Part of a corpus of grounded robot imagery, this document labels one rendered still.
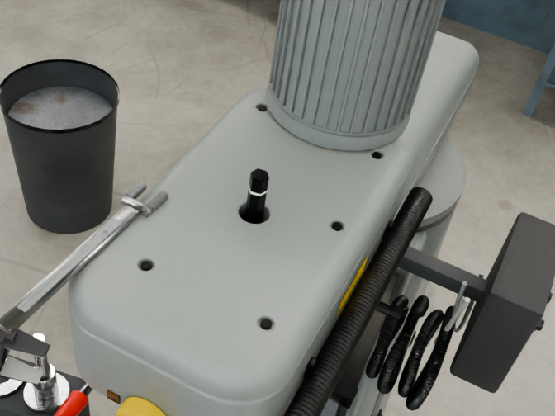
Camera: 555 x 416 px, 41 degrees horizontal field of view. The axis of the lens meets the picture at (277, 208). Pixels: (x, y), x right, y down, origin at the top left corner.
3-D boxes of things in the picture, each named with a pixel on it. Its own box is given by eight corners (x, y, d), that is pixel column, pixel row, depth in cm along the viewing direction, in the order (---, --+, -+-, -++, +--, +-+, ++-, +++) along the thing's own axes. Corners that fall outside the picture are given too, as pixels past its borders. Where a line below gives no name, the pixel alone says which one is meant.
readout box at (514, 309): (501, 399, 118) (552, 319, 104) (447, 374, 120) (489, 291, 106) (528, 314, 132) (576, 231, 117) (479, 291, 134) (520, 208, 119)
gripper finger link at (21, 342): (43, 361, 110) (2, 347, 110) (51, 343, 113) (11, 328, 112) (44, 357, 109) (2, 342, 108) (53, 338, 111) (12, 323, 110)
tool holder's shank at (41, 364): (45, 381, 146) (40, 347, 138) (31, 375, 147) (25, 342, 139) (54, 368, 148) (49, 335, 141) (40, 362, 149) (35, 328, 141)
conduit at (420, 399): (409, 435, 131) (442, 368, 116) (325, 393, 135) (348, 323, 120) (440, 359, 143) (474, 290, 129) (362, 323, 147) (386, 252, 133)
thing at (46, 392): (49, 404, 150) (47, 388, 146) (29, 395, 151) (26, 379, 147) (63, 386, 154) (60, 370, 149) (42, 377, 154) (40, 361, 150)
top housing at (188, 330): (251, 484, 81) (268, 407, 70) (52, 375, 87) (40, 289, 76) (396, 223, 113) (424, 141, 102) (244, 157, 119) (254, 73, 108)
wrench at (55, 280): (18, 341, 71) (17, 336, 71) (-13, 322, 73) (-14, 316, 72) (168, 198, 88) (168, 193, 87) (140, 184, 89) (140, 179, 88)
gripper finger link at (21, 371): (45, 368, 120) (7, 355, 119) (36, 386, 118) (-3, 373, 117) (43, 372, 121) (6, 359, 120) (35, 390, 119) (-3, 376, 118)
